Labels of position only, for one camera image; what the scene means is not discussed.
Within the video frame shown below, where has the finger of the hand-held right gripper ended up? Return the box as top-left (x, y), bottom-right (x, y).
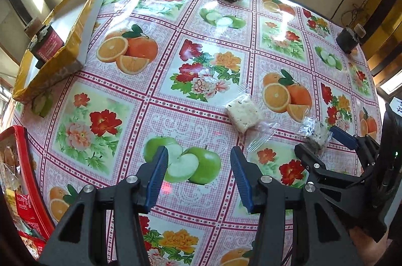
top-left (330, 127), bottom-right (380, 174)
top-left (294, 144), bottom-right (366, 194)

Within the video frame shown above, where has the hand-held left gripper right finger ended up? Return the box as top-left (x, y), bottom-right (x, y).
top-left (230, 147), bottom-right (357, 266)

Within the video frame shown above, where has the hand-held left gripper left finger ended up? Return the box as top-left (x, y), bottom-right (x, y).
top-left (39, 146), bottom-right (169, 266)

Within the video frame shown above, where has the clear packet white rice cake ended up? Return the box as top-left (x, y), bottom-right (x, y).
top-left (297, 117), bottom-right (333, 156)
top-left (224, 82), bottom-right (280, 153)

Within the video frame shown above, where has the red rimmed white tray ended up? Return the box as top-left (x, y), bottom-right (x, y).
top-left (0, 125), bottom-right (57, 260)

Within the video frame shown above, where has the person's right forearm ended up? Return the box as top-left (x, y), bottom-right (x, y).
top-left (348, 227), bottom-right (393, 266)

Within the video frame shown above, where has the floral fruit print tablecloth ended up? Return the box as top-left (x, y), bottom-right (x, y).
top-left (11, 0), bottom-right (388, 266)

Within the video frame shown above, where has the wooden door with glass panes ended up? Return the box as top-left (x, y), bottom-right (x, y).
top-left (375, 65), bottom-right (402, 95)

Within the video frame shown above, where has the small black container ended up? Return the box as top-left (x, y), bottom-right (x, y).
top-left (335, 24), bottom-right (366, 54)

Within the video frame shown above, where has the yellow wooden door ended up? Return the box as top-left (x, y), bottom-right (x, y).
top-left (366, 0), bottom-right (402, 78)

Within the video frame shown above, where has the yellow cardboard box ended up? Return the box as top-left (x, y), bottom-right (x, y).
top-left (12, 0), bottom-right (110, 103)

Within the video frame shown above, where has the dark red jar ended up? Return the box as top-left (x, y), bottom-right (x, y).
top-left (27, 25), bottom-right (65, 68)

